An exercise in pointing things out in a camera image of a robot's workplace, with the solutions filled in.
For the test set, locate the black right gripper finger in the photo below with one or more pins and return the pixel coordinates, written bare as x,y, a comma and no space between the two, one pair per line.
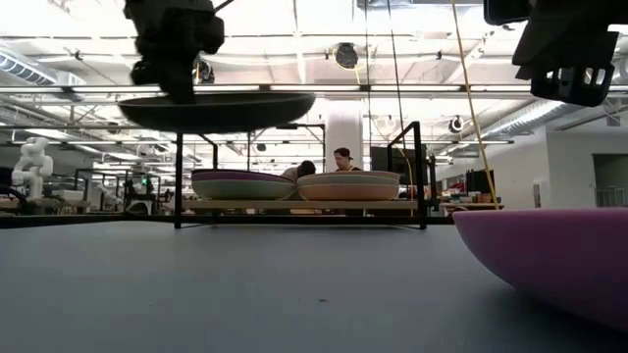
544,90

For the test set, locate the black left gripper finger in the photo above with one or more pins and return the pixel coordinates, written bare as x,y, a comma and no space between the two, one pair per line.
177,83

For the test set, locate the dark grey plate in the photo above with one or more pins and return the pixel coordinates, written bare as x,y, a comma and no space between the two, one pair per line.
235,115

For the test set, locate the black plate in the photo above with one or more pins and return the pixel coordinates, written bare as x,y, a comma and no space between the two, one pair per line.
230,171

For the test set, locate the mint green plate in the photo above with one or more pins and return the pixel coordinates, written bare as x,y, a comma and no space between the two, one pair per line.
240,190

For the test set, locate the cream white plate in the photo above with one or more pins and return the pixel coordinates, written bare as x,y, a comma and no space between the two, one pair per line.
348,180

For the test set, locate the black background monitor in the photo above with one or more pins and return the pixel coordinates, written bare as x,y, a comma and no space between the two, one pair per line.
385,162
478,181

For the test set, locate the background wooden desk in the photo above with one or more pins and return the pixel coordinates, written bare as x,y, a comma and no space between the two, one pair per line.
471,205

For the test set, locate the white robot figure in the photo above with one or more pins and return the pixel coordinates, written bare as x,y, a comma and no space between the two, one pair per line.
32,164

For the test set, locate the white round column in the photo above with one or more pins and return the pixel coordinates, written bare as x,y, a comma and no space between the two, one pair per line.
343,132

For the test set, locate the black metal dish rack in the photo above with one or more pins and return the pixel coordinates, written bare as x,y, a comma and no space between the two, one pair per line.
304,204

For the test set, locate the silver ventilation duct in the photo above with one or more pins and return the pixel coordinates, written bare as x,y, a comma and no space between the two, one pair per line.
539,115

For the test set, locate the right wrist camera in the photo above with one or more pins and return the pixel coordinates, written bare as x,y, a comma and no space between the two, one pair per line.
505,12

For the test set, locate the black metal rig frame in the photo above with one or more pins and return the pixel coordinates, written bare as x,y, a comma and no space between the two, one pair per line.
98,220

